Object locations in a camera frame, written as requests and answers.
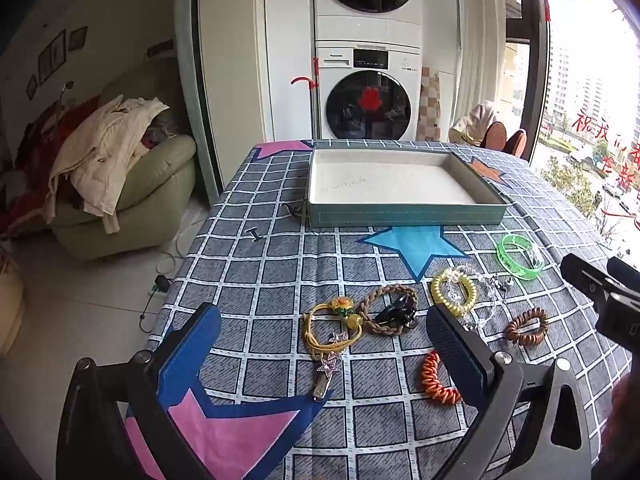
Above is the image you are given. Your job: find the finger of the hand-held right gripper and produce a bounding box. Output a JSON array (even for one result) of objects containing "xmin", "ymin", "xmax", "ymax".
[
  {"xmin": 606, "ymin": 257, "xmax": 640, "ymax": 288},
  {"xmin": 560, "ymin": 254, "xmax": 609, "ymax": 297}
]

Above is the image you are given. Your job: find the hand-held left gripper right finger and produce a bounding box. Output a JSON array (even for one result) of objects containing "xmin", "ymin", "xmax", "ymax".
[{"xmin": 425, "ymin": 304, "xmax": 593, "ymax": 480}]

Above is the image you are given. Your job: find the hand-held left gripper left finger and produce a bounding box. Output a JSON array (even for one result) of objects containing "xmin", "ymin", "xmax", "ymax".
[{"xmin": 56, "ymin": 302, "xmax": 223, "ymax": 480}]

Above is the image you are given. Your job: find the clear crystal bead chain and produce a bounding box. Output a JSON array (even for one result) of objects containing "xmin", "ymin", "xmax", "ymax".
[{"xmin": 447, "ymin": 264, "xmax": 516, "ymax": 331}]

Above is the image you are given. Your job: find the brown spiral hair tie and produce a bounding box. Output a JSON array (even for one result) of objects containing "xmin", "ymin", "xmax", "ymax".
[{"xmin": 506, "ymin": 308, "xmax": 549, "ymax": 347}]

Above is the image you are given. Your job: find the black hair claw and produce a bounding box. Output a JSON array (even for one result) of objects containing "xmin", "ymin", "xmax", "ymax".
[{"xmin": 374, "ymin": 292, "xmax": 418, "ymax": 328}]

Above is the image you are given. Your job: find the braided brown rope bracelet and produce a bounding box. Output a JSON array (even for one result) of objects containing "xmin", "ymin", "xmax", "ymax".
[{"xmin": 361, "ymin": 283, "xmax": 418, "ymax": 336}]

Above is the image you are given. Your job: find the yellow cord bracelet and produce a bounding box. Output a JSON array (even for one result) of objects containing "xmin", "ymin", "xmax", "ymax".
[{"xmin": 301, "ymin": 296, "xmax": 368, "ymax": 361}]

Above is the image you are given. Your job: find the star rhinestone hair clip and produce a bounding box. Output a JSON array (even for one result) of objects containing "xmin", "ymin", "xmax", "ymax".
[{"xmin": 312, "ymin": 331, "xmax": 351, "ymax": 403}]

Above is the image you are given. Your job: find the teal jewelry box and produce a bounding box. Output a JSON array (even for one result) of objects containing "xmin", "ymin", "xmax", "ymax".
[{"xmin": 303, "ymin": 147, "xmax": 510, "ymax": 229}]

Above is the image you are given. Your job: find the person's right forearm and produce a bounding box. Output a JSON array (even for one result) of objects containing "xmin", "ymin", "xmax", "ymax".
[{"xmin": 592, "ymin": 370, "xmax": 640, "ymax": 480}]

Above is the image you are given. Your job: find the green plastic bangle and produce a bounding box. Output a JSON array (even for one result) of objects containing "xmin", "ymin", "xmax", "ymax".
[{"xmin": 496, "ymin": 233, "xmax": 545, "ymax": 279}]

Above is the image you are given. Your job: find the checked star tablecloth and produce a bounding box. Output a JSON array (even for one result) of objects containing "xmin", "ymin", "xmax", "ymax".
[{"xmin": 125, "ymin": 139, "xmax": 633, "ymax": 480}]

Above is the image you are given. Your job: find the brown slipper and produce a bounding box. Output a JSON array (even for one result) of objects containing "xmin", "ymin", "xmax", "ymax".
[
  {"xmin": 482, "ymin": 121, "xmax": 507, "ymax": 150},
  {"xmin": 502, "ymin": 129, "xmax": 527, "ymax": 157}
]

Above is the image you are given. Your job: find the green sofa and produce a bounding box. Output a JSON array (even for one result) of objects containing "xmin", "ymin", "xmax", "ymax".
[{"xmin": 50, "ymin": 67, "xmax": 198, "ymax": 261}]

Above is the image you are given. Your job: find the white cloth bag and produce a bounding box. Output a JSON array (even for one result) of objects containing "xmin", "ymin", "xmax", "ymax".
[{"xmin": 448, "ymin": 101, "xmax": 511, "ymax": 148}]

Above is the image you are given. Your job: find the cream clothes pile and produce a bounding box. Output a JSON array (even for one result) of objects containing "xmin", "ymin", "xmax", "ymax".
[{"xmin": 47, "ymin": 95, "xmax": 171, "ymax": 233}]

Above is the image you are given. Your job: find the checked hanging cloth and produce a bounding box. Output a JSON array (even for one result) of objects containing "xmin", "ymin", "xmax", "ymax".
[{"xmin": 419, "ymin": 66, "xmax": 442, "ymax": 142}]

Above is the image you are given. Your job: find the red blanket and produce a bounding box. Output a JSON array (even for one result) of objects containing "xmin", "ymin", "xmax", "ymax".
[{"xmin": 0, "ymin": 100, "xmax": 101, "ymax": 241}]

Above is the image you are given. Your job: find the white tall cabinet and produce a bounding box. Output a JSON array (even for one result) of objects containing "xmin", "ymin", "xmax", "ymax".
[{"xmin": 195, "ymin": 0, "xmax": 321, "ymax": 196}]

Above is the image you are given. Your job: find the white washing machine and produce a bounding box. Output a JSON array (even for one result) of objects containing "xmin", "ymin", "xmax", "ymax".
[{"xmin": 314, "ymin": 40, "xmax": 423, "ymax": 142}]

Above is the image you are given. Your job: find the white tumble dryer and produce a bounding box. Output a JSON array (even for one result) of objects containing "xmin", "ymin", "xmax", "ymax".
[{"xmin": 312, "ymin": 0, "xmax": 423, "ymax": 48}]

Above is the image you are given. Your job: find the orange spiral hair tie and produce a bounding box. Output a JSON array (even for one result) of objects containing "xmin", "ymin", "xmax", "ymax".
[{"xmin": 420, "ymin": 351, "xmax": 462, "ymax": 404}]

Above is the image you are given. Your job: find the yellow spiral hair tie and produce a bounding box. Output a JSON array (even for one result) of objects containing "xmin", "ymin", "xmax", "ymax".
[{"xmin": 431, "ymin": 268, "xmax": 477, "ymax": 316}]

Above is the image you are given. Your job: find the dark window frame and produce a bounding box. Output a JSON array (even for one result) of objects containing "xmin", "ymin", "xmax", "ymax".
[{"xmin": 505, "ymin": 0, "xmax": 551, "ymax": 161}]

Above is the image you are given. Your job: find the large picture frame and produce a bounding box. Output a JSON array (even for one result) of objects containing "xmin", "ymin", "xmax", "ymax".
[{"xmin": 37, "ymin": 30, "xmax": 68, "ymax": 78}]

